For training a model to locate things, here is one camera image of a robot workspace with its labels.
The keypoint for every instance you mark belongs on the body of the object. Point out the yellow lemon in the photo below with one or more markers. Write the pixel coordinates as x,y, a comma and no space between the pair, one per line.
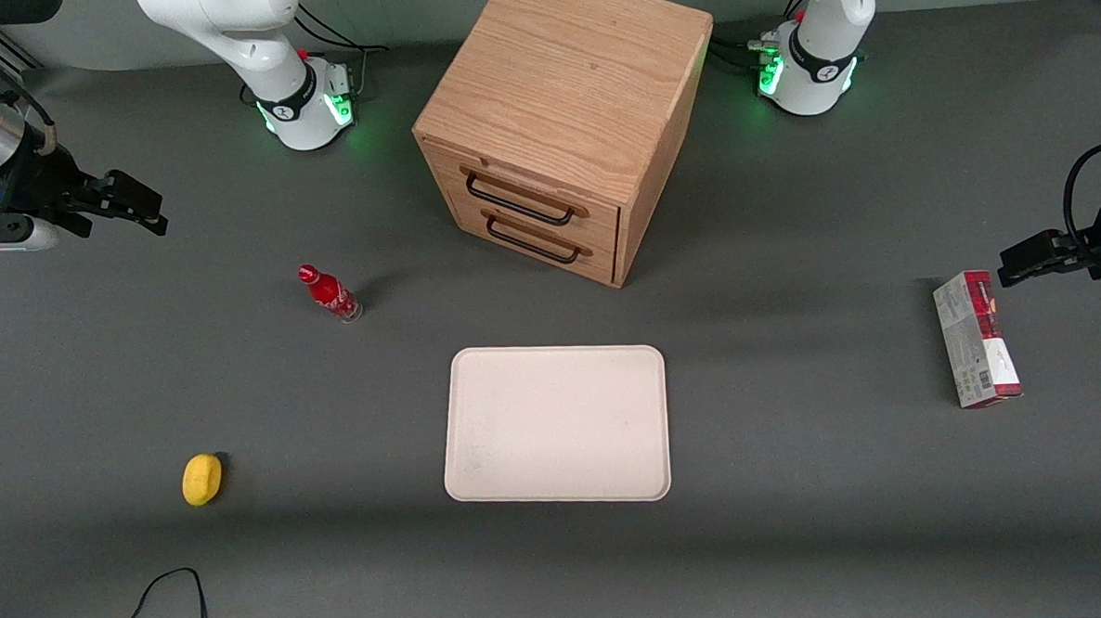
201,479

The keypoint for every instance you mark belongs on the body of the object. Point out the wooden oak cabinet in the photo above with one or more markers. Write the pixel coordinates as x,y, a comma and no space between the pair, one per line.
568,67

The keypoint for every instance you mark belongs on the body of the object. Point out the wooden drawer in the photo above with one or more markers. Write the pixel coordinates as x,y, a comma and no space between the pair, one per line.
548,244
531,184

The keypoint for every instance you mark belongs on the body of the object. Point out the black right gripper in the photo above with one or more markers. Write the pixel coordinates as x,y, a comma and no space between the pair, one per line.
32,182

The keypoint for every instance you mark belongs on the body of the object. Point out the beige plastic tray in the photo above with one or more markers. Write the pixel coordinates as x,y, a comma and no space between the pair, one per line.
556,425

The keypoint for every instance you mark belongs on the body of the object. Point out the red cola bottle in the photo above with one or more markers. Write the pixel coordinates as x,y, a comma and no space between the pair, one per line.
330,294

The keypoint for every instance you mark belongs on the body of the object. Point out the red and white carton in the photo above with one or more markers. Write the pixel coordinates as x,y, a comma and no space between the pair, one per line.
975,342

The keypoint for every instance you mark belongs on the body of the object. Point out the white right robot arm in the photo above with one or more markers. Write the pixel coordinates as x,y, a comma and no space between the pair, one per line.
260,43

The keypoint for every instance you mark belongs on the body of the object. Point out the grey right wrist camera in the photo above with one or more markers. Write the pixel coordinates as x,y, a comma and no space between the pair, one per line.
18,237

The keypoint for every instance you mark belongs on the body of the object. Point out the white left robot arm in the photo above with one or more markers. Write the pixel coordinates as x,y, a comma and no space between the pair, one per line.
823,56

